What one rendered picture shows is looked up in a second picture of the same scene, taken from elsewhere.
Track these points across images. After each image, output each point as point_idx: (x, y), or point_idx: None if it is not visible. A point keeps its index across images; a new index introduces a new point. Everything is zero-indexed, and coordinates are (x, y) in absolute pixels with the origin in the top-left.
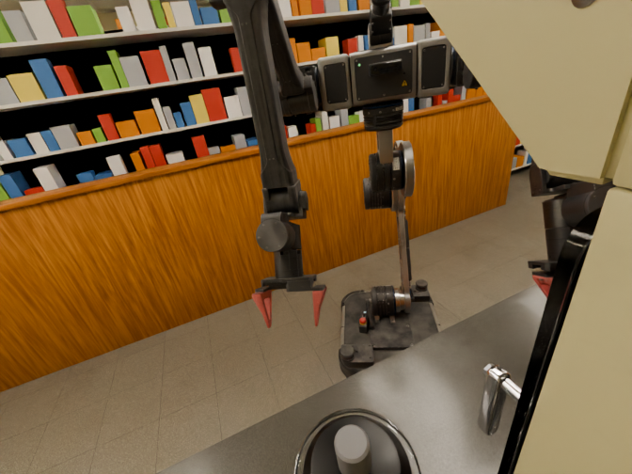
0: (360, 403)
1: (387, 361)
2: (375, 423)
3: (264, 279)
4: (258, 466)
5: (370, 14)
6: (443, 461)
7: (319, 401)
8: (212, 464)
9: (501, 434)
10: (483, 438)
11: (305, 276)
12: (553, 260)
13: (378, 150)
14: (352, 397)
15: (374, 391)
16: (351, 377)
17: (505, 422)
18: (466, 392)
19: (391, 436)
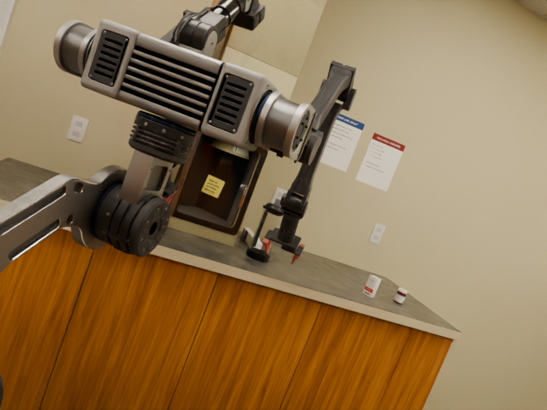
0: (245, 265)
1: (225, 263)
2: (270, 204)
3: (299, 237)
4: (289, 277)
5: (222, 23)
6: (225, 250)
7: (263, 273)
8: (308, 285)
9: (200, 242)
10: (207, 245)
11: (277, 233)
12: (169, 185)
13: (150, 191)
14: (248, 268)
15: (238, 263)
16: (246, 269)
17: (195, 242)
18: (200, 247)
19: (268, 203)
